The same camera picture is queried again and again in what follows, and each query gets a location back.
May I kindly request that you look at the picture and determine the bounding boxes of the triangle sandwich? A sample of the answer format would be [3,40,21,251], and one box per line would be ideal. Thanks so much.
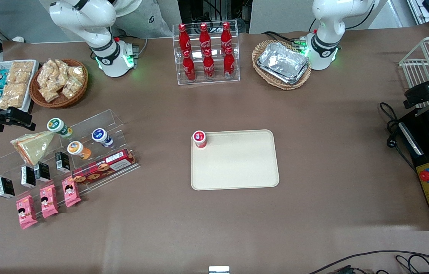
[10,131,56,166]

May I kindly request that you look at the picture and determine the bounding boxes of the aluminium foil tray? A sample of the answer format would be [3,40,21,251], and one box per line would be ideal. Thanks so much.
[257,42,310,85]

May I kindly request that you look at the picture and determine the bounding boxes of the cream plastic tray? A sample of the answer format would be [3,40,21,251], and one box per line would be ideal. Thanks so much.
[191,129,280,191]

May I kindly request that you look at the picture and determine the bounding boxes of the beige cracker pack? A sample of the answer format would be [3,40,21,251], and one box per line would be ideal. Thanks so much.
[0,83,28,110]
[8,61,35,84]

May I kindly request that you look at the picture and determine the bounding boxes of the green-lid white cup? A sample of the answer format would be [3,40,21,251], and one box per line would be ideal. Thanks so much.
[46,118,73,138]

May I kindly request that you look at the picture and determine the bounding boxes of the white rectangular dish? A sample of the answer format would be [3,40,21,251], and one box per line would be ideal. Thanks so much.
[0,60,40,113]

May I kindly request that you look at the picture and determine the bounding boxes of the clear bag of beige snacks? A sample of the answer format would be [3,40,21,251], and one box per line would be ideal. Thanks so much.
[39,87,61,103]
[54,59,71,85]
[68,65,85,82]
[61,78,84,99]
[37,60,56,89]

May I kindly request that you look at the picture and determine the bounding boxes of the dark brown wicker basket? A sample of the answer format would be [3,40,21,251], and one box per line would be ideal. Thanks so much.
[29,58,89,109]

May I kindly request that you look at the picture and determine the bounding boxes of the small black carton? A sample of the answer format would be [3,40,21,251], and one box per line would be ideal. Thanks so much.
[33,161,51,182]
[21,166,37,188]
[0,177,15,199]
[55,151,71,173]

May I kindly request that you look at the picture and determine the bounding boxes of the orange-lid cup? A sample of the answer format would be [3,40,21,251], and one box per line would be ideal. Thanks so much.
[67,140,92,160]

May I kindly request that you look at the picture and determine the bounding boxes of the blue-lid white cup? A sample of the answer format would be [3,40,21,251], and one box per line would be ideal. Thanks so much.
[91,128,114,148]

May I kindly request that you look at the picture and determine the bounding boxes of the clear acrylic tiered stand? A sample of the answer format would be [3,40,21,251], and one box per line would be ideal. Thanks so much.
[0,109,141,219]

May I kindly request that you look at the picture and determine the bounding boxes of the pink snack packet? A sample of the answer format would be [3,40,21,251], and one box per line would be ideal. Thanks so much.
[61,176,82,208]
[16,194,38,230]
[40,184,59,219]

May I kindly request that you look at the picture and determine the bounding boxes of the red cookie box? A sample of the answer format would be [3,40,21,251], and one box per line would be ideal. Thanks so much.
[71,148,137,185]

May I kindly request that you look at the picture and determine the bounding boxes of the person in grey clothes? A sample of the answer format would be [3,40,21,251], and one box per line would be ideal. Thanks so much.
[113,0,179,39]

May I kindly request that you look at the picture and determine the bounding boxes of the light tan wicker basket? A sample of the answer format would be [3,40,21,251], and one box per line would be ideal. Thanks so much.
[252,40,312,91]

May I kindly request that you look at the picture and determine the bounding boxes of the red cola bottle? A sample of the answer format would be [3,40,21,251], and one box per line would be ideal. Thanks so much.
[199,23,212,52]
[223,46,236,78]
[182,50,196,81]
[220,22,233,50]
[178,24,192,54]
[203,49,215,80]

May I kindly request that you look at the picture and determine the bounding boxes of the red-lid white cup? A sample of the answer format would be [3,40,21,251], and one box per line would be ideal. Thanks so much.
[193,131,207,149]

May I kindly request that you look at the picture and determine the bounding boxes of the clear acrylic bottle rack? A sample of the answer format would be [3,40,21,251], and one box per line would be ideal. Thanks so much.
[172,20,241,86]

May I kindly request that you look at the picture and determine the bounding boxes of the white wire rack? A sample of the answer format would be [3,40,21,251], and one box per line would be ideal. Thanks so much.
[399,36,429,112]

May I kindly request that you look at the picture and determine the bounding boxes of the black power cable with plug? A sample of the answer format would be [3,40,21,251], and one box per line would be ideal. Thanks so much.
[379,102,417,172]

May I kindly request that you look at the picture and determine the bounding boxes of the grey cable at arm base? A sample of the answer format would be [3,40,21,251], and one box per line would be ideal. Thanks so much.
[113,35,148,58]

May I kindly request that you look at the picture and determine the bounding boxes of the black cable at arm base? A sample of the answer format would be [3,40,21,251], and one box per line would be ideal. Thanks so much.
[262,31,307,45]

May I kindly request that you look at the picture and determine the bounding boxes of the long black cable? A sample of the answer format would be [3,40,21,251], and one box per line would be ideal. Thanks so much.
[308,250,429,274]

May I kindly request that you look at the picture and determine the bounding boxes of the looped black cable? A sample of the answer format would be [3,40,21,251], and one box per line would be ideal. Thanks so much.
[395,254,429,274]

